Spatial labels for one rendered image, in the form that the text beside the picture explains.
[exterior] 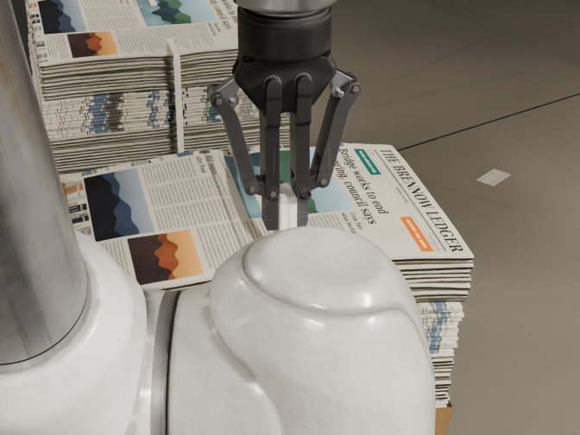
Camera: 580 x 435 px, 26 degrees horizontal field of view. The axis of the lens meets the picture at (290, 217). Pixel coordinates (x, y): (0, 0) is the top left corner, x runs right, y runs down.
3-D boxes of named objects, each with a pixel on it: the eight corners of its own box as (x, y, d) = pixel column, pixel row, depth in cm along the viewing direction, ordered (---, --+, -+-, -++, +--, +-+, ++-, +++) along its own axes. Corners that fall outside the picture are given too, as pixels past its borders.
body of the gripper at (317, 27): (324, -17, 104) (323, 87, 108) (223, -10, 102) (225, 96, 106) (348, 13, 97) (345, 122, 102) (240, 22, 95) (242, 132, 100)
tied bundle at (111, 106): (52, 216, 181) (36, 66, 170) (38, 132, 206) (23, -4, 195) (306, 186, 188) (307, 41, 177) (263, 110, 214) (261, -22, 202)
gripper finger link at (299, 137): (284, 61, 104) (301, 59, 104) (287, 181, 109) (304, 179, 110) (294, 78, 101) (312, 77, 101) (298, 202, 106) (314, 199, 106)
